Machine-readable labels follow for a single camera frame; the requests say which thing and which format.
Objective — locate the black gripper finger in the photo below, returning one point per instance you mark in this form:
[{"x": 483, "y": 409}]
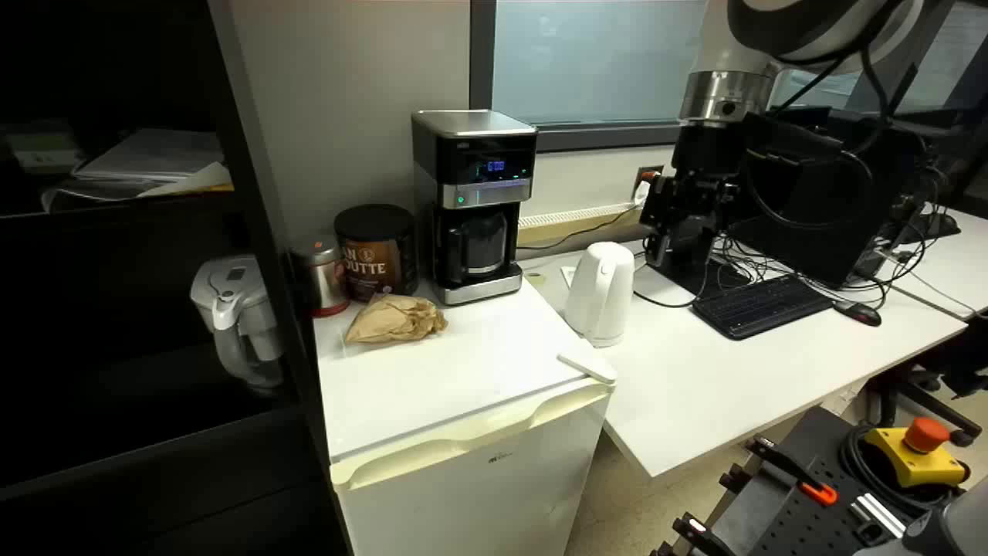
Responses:
[
  {"x": 666, "y": 249},
  {"x": 698, "y": 257}
]

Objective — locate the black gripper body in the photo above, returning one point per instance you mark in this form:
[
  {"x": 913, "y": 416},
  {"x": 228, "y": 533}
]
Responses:
[{"x": 704, "y": 171}]

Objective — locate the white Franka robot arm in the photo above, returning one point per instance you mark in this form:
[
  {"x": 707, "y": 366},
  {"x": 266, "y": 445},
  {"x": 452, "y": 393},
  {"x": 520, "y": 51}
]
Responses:
[{"x": 805, "y": 27}]

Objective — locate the black silver drip coffeemaker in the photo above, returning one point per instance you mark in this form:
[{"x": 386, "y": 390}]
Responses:
[{"x": 477, "y": 204}]

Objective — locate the yellow emergency stop button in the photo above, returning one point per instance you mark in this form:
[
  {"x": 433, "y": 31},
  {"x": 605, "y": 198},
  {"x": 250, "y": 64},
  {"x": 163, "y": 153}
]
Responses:
[{"x": 917, "y": 453}]

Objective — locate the white electric kettle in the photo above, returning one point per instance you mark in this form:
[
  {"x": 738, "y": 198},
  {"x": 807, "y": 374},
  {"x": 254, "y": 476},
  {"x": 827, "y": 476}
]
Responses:
[{"x": 601, "y": 293}]

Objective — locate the black computer keyboard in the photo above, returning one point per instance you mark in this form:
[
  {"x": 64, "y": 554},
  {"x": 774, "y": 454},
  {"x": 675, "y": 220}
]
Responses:
[{"x": 762, "y": 306}]

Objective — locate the black computer monitor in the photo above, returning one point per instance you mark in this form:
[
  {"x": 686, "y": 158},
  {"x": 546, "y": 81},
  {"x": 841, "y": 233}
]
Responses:
[{"x": 824, "y": 196}]

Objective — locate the black computer mouse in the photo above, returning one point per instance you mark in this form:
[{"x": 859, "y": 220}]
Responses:
[{"x": 859, "y": 313}]

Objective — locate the black clamp with orange tip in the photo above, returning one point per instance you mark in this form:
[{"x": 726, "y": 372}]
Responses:
[{"x": 792, "y": 473}]

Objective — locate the black office chair base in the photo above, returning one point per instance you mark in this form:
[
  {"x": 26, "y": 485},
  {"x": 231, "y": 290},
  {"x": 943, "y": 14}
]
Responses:
[{"x": 943, "y": 388}]

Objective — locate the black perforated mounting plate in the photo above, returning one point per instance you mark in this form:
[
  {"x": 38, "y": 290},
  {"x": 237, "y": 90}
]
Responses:
[{"x": 792, "y": 521}]

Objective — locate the white mini fridge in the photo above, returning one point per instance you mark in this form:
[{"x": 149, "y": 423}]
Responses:
[{"x": 465, "y": 444}]

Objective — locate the bagged bread snack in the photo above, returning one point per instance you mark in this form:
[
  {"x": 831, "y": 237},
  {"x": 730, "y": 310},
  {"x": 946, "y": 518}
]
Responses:
[{"x": 394, "y": 322}]

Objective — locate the dark round coffee canister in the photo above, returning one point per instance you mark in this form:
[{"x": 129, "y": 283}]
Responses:
[{"x": 375, "y": 250}]

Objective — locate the small red silver can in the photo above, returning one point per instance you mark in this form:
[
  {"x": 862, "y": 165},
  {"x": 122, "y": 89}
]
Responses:
[{"x": 329, "y": 280}]

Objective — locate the white water filter pitcher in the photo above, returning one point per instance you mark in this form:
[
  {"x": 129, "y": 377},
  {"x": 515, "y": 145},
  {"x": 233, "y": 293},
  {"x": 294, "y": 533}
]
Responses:
[{"x": 243, "y": 319}]

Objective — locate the stack of white papers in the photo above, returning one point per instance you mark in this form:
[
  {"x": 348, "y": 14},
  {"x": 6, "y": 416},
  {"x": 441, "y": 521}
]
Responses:
[{"x": 149, "y": 165}]

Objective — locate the black shelving unit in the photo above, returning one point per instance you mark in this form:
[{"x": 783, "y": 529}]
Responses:
[{"x": 133, "y": 434}]

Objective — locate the wall power outlet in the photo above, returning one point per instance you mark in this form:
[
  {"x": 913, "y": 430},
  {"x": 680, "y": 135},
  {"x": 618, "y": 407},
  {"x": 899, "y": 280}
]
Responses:
[{"x": 647, "y": 183}]

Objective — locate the frosted window with grey frame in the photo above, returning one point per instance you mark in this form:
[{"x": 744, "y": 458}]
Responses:
[{"x": 589, "y": 64}]

